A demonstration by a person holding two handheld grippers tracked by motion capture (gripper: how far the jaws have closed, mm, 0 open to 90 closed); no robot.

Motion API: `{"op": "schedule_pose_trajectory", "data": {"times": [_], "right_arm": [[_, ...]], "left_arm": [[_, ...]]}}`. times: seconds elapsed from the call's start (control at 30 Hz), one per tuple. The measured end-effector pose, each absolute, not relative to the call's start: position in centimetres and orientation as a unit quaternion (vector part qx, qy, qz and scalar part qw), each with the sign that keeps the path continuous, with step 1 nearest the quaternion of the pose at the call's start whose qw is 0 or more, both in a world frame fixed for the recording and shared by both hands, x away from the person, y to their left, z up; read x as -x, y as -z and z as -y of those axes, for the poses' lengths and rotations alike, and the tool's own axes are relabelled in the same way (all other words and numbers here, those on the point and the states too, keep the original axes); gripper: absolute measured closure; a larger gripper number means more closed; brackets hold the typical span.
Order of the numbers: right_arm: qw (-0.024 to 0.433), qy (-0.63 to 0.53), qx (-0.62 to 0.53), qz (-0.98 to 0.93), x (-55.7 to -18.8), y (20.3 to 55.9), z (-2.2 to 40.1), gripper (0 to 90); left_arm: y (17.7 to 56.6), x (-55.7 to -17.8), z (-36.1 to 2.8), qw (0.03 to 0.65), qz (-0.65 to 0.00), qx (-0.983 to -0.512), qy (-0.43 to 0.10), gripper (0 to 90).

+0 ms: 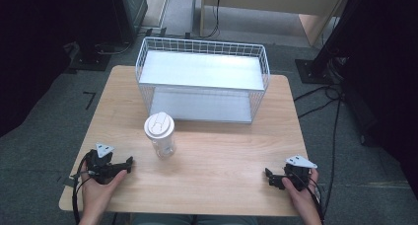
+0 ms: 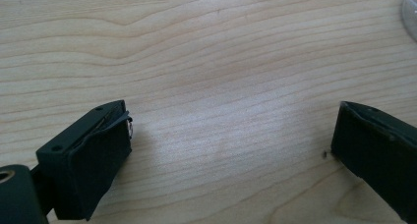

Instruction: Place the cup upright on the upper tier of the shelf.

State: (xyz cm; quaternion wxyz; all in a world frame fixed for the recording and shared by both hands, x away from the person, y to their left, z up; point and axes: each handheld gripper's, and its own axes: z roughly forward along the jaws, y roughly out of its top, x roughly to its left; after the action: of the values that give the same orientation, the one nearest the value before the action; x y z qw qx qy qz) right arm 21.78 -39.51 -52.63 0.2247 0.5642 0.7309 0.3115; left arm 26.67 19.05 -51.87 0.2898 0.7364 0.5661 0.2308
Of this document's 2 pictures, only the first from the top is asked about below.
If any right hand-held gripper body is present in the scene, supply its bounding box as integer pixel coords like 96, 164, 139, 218
283, 154, 318, 192

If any black hanging cable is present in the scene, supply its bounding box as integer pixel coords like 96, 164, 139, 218
200, 0, 222, 40

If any white wire shelf rack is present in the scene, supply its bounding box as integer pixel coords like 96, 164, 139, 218
134, 36, 271, 125

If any clear cup with white lid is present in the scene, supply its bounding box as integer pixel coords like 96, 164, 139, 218
143, 111, 176, 160

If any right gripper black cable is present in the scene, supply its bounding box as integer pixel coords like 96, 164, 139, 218
289, 170, 329, 225

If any person's left hand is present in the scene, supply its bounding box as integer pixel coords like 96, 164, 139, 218
79, 161, 128, 217

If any black stand base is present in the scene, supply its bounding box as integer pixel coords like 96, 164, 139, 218
294, 58, 343, 86
68, 41, 113, 72

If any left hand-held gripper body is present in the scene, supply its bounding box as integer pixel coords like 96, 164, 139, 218
86, 142, 116, 186

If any long black floor cable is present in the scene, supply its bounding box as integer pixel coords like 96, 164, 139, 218
322, 96, 343, 219

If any black curtain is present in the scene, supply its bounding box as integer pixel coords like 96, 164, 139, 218
314, 0, 418, 199
0, 0, 116, 139

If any person's right hand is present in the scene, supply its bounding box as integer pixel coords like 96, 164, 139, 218
281, 168, 320, 216

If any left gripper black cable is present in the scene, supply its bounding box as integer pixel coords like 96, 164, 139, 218
69, 151, 97, 225

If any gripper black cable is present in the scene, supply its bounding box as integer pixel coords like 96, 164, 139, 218
289, 170, 329, 225
69, 151, 97, 225

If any dark cabinet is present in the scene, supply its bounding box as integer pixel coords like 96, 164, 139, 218
109, 0, 149, 45

